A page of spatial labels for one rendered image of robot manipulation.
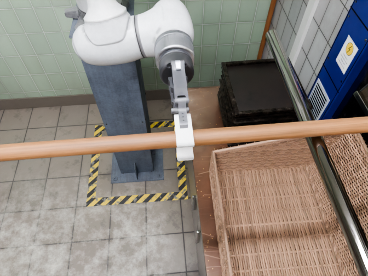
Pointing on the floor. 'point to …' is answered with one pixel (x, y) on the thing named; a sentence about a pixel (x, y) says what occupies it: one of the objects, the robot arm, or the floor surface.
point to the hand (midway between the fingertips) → (183, 137)
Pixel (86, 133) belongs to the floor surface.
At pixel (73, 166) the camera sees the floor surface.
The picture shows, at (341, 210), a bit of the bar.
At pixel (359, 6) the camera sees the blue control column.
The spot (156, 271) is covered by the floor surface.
